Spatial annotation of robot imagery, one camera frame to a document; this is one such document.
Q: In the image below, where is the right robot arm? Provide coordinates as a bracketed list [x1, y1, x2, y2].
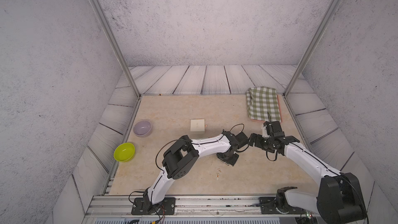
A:
[248, 133, 368, 224]

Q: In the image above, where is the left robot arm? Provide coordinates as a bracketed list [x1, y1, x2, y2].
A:
[143, 131, 247, 210]

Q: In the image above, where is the cream jewelry box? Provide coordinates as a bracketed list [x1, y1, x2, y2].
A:
[190, 119, 206, 133]

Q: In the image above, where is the green checkered cloth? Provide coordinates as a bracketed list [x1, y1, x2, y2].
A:
[246, 87, 282, 122]

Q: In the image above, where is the pink board under cloth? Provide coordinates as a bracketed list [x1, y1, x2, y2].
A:
[247, 95, 282, 121]

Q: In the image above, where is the purple bowl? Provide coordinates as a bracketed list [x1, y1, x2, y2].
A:
[133, 120, 152, 138]

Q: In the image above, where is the lime green bowl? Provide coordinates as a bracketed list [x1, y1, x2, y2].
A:
[114, 143, 135, 162]

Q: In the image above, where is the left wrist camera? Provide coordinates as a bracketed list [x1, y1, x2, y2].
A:
[235, 132, 248, 149]

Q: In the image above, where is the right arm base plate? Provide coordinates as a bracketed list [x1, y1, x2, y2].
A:
[258, 197, 306, 215]

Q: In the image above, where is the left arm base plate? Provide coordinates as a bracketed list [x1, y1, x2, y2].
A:
[131, 198, 176, 216]

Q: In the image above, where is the front aluminium rail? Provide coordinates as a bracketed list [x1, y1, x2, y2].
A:
[83, 195, 325, 224]

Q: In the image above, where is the right aluminium frame post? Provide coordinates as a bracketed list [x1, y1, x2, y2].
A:
[283, 0, 342, 99]

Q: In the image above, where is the aluminium frame post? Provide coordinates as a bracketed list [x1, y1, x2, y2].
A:
[283, 0, 342, 99]
[89, 0, 141, 98]

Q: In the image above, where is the left aluminium frame post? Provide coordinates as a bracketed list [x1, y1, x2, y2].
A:
[89, 0, 141, 98]

